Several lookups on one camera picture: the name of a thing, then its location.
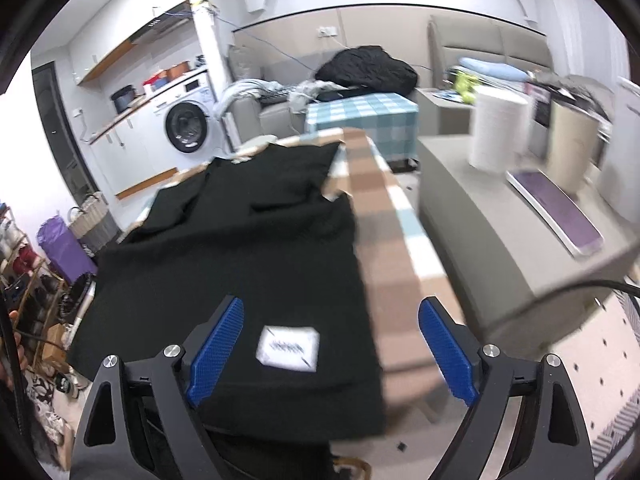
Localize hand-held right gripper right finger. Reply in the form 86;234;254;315
417;297;598;480

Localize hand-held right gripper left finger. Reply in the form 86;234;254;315
70;296;246;480

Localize black knit sweater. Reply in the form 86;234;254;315
66;141;388;443

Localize brown blue checked blanket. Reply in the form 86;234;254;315
120;127;481;431

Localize grey upholstered bench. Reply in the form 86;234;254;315
417;135;640;343

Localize white trash bin black bag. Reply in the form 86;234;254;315
60;272;98;331

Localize woven laundry basket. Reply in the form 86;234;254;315
67;192;118;253

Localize purple white flat scale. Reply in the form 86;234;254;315
505;170;603;258

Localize purple bag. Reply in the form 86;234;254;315
37;217;98;283

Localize wooden shoe rack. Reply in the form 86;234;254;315
0;205;66;361

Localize white base cabinet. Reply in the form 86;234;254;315
90;102;181;198

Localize white washing machine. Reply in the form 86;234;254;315
152;72;226;156

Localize white paper roll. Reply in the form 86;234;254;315
467;85;531;173

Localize grey bedside cabinet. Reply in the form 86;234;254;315
415;87;473;136

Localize grey sofa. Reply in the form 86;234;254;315
227;45;351;147

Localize beige cylinder container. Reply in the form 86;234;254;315
547;97;601;191

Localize light grey cloth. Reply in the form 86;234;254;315
215;79;281;121

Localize black cooking pot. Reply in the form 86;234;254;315
111;85;137;113

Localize green toy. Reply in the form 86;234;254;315
452;71;478;103

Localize white crumpled garment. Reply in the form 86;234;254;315
290;80;326;111

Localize black door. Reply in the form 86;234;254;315
32;62;96;201

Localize light blue pillow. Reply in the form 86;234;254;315
457;57;528;81

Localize black quilted jacket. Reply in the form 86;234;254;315
315;46;418;97

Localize grey bed headboard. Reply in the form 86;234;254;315
430;15;553;91

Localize range hood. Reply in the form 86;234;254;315
131;2;196;43

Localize black cable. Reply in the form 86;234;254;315
480;279;640;341
0;305;31;461

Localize white wall cabinets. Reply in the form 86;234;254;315
67;0;201;86

